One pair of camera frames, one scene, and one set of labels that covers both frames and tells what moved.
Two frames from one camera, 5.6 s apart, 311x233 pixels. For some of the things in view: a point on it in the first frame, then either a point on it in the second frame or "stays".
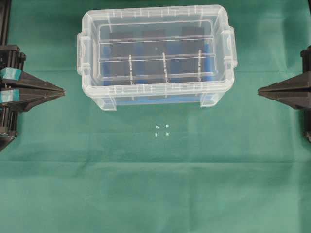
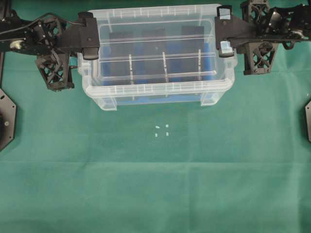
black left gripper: x=9 y=93 -> x=56 y=41
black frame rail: x=5 y=15 stays
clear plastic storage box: x=156 y=51 stays
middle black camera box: x=151 y=63 stays
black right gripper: x=295 y=92 -> x=257 y=31
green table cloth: x=243 y=165 stays
